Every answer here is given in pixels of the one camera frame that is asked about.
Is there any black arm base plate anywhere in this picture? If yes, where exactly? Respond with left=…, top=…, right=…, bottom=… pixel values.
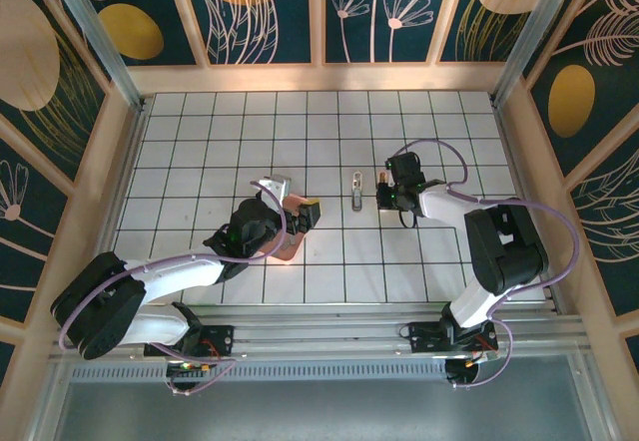
left=143, top=324, right=236, bottom=358
left=407, top=319, right=500, bottom=355

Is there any cream and metal stapler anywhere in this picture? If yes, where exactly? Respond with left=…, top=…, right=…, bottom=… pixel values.
left=350, top=170, right=364, bottom=212

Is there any pink plastic tray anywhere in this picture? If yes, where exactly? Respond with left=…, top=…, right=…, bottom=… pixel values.
left=267, top=193, right=309, bottom=266

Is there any aluminium corner post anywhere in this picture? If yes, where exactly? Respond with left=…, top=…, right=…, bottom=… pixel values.
left=42, top=0, right=147, bottom=113
left=491, top=0, right=595, bottom=108

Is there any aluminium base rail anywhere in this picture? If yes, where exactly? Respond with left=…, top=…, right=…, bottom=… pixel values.
left=49, top=305, right=593, bottom=362

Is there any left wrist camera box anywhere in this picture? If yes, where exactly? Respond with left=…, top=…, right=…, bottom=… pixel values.
left=252, top=174, right=294, bottom=213

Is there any perforated grey metal strip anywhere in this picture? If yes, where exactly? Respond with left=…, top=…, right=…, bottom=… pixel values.
left=69, top=363, right=588, bottom=385

